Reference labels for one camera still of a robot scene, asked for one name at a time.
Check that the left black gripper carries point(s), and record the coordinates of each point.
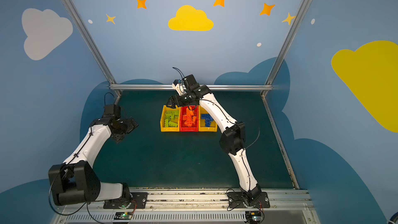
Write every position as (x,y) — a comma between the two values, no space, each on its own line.
(130,124)

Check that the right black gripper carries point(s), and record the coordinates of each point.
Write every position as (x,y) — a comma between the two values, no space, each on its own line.
(175,100)

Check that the orange lego plane piece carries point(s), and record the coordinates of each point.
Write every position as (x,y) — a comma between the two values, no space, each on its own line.
(189,118)

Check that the large blue lego brick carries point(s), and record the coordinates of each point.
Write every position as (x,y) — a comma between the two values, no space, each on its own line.
(207,117)

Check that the green long lego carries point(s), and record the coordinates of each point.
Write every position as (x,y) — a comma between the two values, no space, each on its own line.
(173,123)

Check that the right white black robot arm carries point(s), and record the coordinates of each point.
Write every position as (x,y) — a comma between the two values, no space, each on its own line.
(233,136)

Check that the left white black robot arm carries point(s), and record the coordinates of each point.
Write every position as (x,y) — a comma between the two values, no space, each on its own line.
(74,181)

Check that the right yellow bin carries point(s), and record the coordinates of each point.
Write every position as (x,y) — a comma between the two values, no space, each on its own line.
(202,128)

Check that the yellow bin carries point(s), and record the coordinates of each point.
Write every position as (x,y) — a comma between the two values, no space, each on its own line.
(202,128)
(163,129)

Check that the red middle bin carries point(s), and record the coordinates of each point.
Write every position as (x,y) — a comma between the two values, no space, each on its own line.
(196,112)

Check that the left yellow bin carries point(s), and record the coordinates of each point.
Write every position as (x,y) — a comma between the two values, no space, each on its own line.
(163,129)

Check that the left controller board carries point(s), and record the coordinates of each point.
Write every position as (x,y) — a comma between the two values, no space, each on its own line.
(123,216)

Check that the controller board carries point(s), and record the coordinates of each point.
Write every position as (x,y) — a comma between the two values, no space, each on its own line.
(123,216)
(253,217)

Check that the right controller board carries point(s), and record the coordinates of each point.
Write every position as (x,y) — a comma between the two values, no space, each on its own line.
(253,217)

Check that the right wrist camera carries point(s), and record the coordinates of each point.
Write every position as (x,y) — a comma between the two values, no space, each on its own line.
(185,85)

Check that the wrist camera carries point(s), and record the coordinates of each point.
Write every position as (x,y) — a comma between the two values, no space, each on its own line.
(112,110)
(185,85)

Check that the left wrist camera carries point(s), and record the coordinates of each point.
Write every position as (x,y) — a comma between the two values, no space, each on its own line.
(112,110)

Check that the horizontal aluminium frame bar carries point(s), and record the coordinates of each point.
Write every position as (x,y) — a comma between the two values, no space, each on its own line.
(211,87)

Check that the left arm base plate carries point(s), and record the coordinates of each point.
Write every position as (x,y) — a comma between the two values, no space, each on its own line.
(133,200)

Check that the right aluminium frame post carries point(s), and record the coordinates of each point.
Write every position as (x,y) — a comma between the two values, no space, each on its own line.
(294,27)

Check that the aluminium frame post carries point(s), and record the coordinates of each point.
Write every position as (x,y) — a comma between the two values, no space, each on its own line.
(81,26)
(294,27)

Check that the front aluminium rail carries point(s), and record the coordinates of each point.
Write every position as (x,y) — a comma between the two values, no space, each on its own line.
(195,206)

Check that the left aluminium frame post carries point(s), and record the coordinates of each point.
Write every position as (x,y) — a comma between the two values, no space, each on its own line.
(81,26)

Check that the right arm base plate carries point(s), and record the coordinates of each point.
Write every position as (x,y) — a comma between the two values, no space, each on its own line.
(236,200)

